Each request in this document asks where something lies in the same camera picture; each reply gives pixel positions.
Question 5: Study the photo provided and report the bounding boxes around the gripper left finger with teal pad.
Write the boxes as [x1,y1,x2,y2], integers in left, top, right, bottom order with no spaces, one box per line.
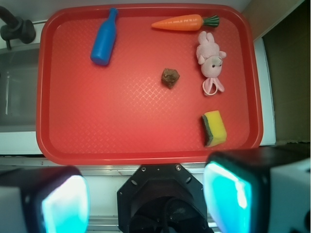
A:
[0,166,90,233]

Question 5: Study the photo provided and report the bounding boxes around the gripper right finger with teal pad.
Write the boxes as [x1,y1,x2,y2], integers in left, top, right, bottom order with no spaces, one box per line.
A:
[203,145,311,233]

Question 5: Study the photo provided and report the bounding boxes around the yellow green sponge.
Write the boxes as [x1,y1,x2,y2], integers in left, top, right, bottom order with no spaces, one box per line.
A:
[202,110,227,147]

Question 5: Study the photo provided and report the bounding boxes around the grey sink basin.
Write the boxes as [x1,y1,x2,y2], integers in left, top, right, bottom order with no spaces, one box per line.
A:
[0,44,39,133]

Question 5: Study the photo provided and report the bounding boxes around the red plastic tray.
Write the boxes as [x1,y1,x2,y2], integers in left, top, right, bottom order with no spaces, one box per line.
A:
[36,3,263,165]

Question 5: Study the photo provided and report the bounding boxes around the brown rock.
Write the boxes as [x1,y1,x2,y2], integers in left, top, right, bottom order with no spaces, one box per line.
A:
[161,68,180,89]

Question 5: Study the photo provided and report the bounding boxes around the pink plush bunny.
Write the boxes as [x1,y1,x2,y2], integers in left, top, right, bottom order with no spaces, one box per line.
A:
[196,31,227,96]

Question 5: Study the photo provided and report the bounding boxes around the brown cardboard panel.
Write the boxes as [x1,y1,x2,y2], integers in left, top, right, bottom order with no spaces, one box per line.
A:
[243,0,311,145]

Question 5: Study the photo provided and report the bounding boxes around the grey faucet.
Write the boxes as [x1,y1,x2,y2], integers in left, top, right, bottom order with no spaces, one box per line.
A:
[0,6,36,50]

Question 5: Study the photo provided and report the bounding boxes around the orange toy carrot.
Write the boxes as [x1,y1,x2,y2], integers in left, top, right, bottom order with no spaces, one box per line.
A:
[151,14,220,31]

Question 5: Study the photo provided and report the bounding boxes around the aluminium rail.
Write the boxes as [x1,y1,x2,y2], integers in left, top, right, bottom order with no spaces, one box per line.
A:
[0,156,205,176]

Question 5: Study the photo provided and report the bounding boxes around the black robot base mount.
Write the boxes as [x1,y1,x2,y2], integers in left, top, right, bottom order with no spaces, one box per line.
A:
[117,164,213,233]

